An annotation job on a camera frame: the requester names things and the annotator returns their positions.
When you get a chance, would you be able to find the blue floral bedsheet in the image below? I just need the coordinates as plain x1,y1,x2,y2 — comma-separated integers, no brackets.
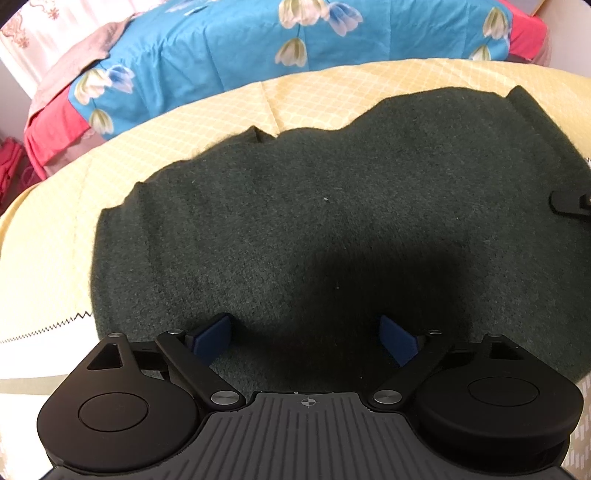
67,0,515,140

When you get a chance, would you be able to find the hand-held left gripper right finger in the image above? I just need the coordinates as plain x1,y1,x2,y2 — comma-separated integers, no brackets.
369,315,525,411

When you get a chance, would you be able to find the white beige zigzag blanket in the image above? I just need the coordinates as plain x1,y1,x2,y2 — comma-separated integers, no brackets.
0,310,100,480

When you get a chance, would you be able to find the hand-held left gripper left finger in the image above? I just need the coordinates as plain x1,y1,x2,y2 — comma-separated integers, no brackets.
85,313,246,412

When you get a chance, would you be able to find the red bed sheet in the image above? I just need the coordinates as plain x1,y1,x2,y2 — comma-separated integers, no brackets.
24,8,551,180

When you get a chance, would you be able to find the red clothes pile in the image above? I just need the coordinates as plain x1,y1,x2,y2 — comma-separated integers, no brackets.
0,138,25,210

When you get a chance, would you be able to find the white floral curtain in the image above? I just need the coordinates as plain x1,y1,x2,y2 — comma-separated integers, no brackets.
0,0,137,99

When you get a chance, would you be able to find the dark green knit sweater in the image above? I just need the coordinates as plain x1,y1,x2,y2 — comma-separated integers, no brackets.
90,85,591,394

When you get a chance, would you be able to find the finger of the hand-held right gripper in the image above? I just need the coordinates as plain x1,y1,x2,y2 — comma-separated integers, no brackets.
549,188,591,219

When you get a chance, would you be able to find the yellow quilted blanket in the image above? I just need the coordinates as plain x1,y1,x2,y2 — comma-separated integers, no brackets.
0,58,591,344

